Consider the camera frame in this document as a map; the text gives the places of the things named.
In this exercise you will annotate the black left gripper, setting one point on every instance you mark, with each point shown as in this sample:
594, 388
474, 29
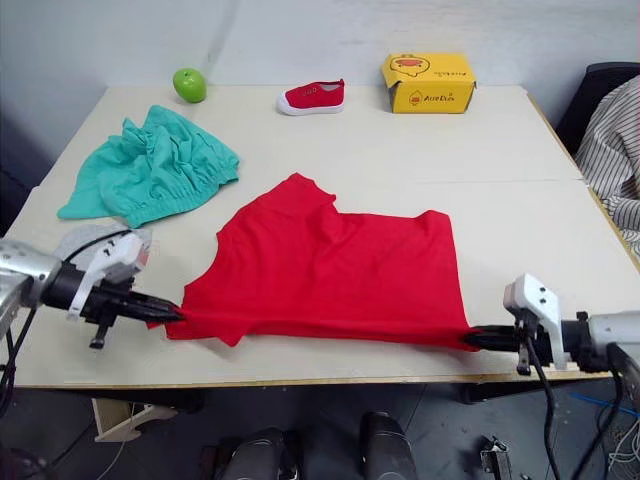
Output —
112, 305

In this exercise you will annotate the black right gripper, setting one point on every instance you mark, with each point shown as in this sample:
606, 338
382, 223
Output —
525, 340

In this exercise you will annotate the red t-shirt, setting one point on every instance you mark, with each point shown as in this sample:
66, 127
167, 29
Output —
325, 260

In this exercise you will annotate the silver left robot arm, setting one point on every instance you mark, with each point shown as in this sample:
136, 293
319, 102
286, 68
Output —
20, 270

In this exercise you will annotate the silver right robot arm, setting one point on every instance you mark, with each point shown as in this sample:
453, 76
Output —
615, 330

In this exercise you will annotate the green shorts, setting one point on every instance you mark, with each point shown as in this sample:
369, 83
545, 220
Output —
150, 170

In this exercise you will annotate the striped white shirt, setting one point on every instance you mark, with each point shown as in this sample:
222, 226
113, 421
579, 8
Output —
615, 150

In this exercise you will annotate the grey sock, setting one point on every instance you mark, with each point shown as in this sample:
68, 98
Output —
82, 235

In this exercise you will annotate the dark rounded shape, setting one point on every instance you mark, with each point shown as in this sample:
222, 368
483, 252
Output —
387, 445
262, 455

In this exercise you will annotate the green apple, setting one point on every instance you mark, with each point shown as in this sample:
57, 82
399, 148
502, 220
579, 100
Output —
190, 86

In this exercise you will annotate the yellow cardboard shoe box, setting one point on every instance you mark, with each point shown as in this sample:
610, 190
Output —
430, 92

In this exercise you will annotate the red child's shoe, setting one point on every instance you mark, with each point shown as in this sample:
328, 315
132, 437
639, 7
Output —
312, 99

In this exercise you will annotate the black chair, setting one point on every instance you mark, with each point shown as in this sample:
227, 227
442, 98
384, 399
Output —
595, 90

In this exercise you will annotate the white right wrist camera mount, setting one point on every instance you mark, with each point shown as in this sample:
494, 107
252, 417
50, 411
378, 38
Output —
535, 295

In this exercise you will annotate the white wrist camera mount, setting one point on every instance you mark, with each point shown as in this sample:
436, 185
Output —
120, 252
535, 295

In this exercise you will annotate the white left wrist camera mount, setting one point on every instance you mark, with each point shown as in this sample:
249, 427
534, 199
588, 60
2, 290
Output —
120, 252

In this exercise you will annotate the light wooden table bracket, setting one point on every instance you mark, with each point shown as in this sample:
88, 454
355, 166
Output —
115, 420

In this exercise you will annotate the small metal bracket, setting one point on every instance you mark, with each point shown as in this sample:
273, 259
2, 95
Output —
496, 457

